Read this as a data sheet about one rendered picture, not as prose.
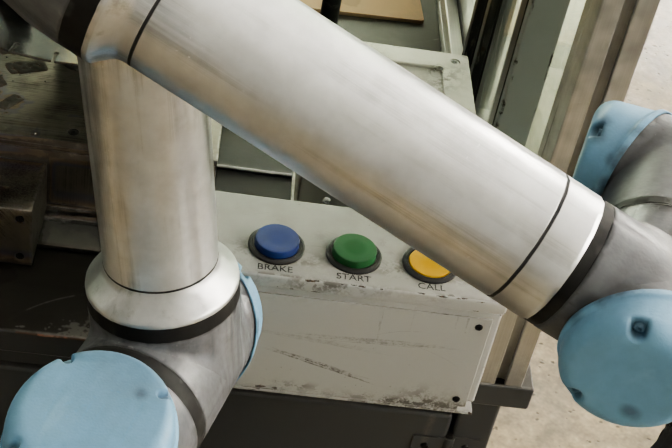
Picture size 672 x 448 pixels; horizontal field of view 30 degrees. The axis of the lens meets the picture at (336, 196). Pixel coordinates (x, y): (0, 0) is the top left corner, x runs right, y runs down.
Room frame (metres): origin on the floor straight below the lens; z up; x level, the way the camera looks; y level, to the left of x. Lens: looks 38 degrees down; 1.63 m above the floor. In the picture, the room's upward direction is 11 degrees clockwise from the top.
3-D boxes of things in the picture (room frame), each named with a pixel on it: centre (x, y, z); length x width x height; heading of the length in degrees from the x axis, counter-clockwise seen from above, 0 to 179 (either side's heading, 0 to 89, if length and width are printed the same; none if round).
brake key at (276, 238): (0.85, 0.04, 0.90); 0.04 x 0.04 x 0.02
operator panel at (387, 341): (0.87, -0.02, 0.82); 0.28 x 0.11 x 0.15; 97
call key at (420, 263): (0.87, -0.10, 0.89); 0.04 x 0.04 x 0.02
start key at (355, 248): (0.86, -0.03, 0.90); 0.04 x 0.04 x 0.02
